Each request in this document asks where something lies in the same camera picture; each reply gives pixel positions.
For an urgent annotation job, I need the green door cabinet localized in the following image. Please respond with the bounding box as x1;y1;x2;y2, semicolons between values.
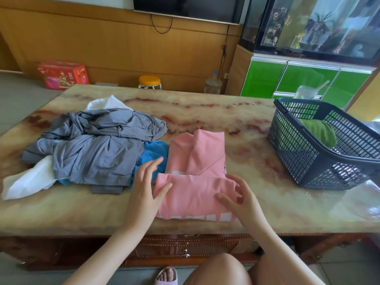
225;44;378;111

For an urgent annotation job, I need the black flat television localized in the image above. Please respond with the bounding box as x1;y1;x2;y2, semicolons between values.
132;0;249;26

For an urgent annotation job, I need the dark blue plastic basket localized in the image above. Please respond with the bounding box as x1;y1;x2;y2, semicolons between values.
268;98;380;190

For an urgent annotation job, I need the red cardboard box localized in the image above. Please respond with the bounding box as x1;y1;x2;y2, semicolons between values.
37;61;90;91

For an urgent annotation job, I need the pink folded garment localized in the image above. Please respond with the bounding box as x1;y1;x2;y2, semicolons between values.
153;129;240;222

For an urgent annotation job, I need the clear plastic cup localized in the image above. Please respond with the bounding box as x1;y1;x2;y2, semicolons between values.
293;85;320;100

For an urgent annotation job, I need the person's right forearm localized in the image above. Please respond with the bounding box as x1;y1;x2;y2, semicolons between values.
246;219;326;285

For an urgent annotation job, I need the blue garment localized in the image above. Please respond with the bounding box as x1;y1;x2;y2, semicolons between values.
58;141;170;192

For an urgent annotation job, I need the grey jacket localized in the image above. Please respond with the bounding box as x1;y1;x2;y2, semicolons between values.
21;108;168;195

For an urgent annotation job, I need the clear water jug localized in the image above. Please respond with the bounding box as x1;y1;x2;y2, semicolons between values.
204;71;223;95

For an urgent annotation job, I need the person's left forearm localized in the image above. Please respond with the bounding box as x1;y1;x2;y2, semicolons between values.
62;221;149;285

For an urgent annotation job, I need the green cloth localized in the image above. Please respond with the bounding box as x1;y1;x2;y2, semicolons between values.
298;119;338;149

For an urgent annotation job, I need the black television cable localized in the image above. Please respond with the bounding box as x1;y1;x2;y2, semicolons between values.
150;14;173;35

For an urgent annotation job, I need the person's left leg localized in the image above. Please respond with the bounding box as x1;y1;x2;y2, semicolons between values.
183;253;253;285

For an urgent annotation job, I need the person's left hand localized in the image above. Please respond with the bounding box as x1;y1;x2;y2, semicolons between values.
127;157;173;228

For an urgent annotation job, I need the white garment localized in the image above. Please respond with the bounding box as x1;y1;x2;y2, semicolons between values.
1;95;133;201

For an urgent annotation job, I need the person's right hand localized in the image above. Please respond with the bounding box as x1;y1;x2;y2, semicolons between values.
216;174;268;232

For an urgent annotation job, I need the orange round stool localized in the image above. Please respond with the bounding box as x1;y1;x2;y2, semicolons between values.
138;75;162;90

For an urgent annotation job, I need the carved wooden table base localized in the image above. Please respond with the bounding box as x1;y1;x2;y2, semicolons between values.
0;233;369;272

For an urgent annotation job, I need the black hanging power cable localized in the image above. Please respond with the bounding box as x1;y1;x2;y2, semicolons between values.
219;24;231;79

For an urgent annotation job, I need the black framed glass aquarium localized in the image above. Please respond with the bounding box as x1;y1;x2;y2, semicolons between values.
239;0;380;66

